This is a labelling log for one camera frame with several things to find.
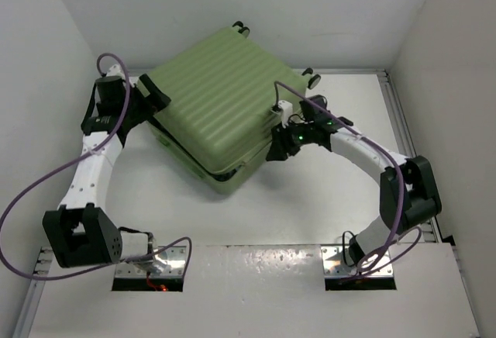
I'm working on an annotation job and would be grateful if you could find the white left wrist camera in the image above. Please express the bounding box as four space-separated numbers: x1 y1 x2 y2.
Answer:
106 64 136 87

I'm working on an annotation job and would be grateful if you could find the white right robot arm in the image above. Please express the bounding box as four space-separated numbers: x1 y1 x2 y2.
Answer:
266 95 442 274

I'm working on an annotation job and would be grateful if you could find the green hard-shell suitcase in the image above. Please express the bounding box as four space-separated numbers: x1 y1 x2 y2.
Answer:
144 21 321 195

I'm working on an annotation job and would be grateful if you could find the metal base plate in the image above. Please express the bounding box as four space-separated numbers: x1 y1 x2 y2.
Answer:
321 245 394 280
114 246 188 278

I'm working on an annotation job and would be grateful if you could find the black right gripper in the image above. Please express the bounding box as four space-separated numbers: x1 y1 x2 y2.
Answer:
267 118 315 160

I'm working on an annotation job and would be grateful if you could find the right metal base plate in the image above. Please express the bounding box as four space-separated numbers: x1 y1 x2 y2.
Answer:
321 245 394 280

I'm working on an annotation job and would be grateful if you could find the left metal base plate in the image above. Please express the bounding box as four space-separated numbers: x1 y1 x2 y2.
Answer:
114 246 188 278

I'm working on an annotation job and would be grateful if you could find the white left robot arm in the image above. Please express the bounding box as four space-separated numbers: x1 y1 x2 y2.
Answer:
42 74 171 268

